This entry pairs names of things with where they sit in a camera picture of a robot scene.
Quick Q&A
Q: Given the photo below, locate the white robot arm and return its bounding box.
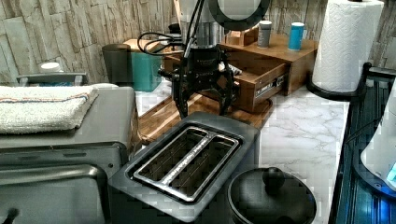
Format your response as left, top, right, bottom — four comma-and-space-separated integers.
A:
159, 0, 269, 119

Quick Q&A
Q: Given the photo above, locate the teal canister with wooden lid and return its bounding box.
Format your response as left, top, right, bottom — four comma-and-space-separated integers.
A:
125, 39, 163, 92

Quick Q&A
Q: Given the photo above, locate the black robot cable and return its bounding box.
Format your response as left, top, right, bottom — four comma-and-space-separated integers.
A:
136, 0, 206, 60

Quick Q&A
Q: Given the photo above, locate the butter packet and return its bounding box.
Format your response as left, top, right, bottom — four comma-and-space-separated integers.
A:
218, 62, 242, 76

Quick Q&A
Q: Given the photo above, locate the black dish drying rack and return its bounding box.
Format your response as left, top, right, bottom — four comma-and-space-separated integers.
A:
329, 67, 395, 224

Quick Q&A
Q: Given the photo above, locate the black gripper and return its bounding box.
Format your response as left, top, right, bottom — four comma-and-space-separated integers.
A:
159, 46, 233, 119

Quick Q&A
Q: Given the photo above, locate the black toaster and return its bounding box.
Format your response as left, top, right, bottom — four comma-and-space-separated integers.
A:
109, 112, 260, 224

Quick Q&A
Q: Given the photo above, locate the paper towel roll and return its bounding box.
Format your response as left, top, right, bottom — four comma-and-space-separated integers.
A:
312, 0, 384, 93

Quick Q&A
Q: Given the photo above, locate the grey metal canister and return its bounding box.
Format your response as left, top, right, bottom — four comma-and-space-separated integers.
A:
102, 44, 133, 86

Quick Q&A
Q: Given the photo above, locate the grey pepper canister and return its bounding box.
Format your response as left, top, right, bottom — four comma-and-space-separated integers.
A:
257, 21, 272, 48

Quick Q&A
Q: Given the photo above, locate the folded white towel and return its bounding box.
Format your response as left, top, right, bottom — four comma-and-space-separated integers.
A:
0, 86, 99, 134

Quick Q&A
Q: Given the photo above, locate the wooden organizer box with drawer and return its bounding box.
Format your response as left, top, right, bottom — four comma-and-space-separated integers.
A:
163, 25, 319, 114

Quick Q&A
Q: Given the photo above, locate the black pot lid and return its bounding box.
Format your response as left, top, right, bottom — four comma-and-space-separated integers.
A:
227, 167, 317, 224

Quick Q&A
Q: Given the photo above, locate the wooden cutting board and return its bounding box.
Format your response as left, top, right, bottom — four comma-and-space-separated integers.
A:
138, 93, 273, 145

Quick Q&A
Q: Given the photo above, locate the blue salt canister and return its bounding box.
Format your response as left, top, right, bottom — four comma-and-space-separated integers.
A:
288, 22, 304, 50

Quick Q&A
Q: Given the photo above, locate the stainless toaster oven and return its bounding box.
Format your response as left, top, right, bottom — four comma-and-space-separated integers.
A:
1, 76, 136, 224

